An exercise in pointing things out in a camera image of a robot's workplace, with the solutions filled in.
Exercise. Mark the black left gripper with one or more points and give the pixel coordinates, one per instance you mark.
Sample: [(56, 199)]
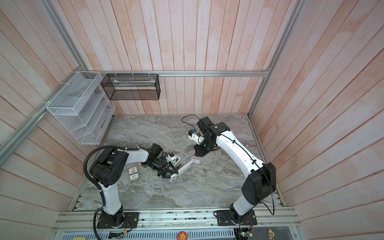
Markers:
[(166, 169)]

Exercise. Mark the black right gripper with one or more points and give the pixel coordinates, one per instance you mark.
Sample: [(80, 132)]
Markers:
[(201, 152)]

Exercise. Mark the white TV remote control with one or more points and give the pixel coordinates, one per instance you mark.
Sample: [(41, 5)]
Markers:
[(183, 169)]

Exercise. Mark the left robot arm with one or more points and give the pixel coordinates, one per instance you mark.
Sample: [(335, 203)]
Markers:
[(104, 166)]

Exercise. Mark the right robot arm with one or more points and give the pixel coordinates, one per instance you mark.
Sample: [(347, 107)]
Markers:
[(260, 180)]

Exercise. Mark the blue white card box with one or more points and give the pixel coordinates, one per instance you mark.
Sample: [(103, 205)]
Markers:
[(134, 174)]

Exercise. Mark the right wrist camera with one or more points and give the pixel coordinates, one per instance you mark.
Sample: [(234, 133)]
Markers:
[(192, 135)]

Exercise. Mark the horizontal aluminium frame rail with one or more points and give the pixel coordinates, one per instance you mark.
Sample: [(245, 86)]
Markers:
[(240, 73)]

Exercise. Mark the black wire mesh basket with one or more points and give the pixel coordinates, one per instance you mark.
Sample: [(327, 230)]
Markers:
[(128, 87)]

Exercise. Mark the white wire mesh shelf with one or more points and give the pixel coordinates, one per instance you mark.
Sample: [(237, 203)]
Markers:
[(83, 110)]

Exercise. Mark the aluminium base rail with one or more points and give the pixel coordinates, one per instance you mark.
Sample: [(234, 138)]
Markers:
[(167, 219)]

